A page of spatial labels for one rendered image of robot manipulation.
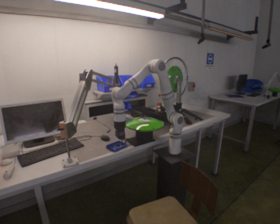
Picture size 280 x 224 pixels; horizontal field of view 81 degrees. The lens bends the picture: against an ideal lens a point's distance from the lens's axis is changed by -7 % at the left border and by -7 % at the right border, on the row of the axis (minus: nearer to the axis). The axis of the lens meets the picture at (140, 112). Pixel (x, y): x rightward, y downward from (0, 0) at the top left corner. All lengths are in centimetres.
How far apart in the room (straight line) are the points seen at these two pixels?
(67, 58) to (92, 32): 41
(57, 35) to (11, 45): 44
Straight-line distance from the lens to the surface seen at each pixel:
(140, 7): 192
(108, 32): 224
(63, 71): 203
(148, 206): 130
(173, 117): 130
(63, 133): 115
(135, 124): 135
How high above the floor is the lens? 153
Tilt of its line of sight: 15 degrees down
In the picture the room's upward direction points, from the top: straight up
